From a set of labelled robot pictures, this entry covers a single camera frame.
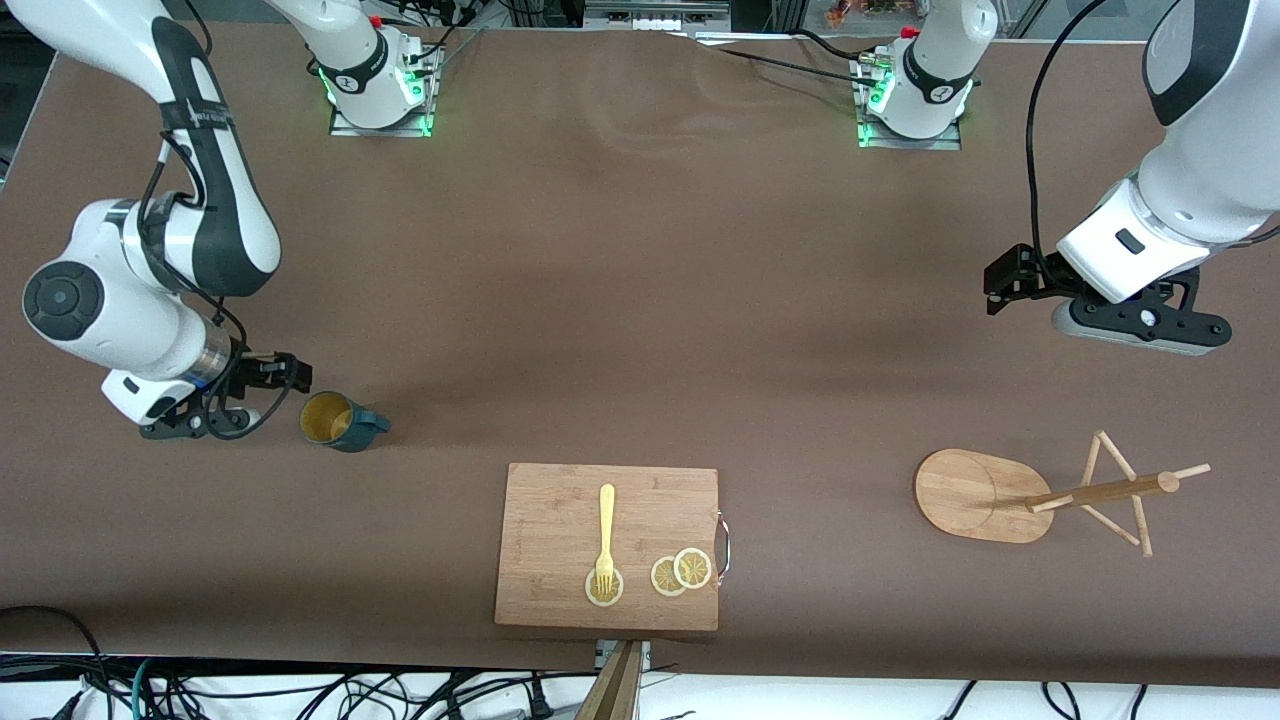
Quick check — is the teal cup with yellow inside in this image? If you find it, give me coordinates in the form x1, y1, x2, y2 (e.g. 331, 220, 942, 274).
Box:
300, 390, 391, 454

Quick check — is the wooden cup rack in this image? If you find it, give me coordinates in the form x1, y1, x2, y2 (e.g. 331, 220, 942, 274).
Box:
913, 430, 1212, 558

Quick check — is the wooden cutting board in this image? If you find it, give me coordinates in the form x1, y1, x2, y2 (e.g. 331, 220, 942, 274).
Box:
494, 462, 732, 632

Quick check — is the brown table cover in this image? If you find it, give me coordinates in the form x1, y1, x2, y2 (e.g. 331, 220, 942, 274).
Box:
0, 22, 1280, 691

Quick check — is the yellow plastic fork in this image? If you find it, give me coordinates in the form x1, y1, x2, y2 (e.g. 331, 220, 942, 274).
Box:
595, 484, 618, 597

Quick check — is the wooden beam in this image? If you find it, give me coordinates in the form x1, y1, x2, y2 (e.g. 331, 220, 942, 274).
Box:
575, 640, 643, 720

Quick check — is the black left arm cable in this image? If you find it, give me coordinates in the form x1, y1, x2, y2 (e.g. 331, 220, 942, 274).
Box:
1025, 0, 1111, 281

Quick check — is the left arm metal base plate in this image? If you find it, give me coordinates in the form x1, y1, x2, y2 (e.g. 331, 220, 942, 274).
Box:
855, 55, 964, 151

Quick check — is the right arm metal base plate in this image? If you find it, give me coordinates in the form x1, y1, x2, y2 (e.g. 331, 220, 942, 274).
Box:
328, 40, 443, 138

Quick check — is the black cable across table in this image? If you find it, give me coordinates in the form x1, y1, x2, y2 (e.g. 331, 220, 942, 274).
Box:
690, 35, 891, 91

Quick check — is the thick black cable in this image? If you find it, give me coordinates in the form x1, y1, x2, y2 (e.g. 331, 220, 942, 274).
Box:
0, 604, 109, 696

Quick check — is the teal cable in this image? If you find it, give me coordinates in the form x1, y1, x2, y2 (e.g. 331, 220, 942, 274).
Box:
128, 657, 163, 720

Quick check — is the grey metal rail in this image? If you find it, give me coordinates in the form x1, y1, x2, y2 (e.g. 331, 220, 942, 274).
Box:
585, 0, 732, 30

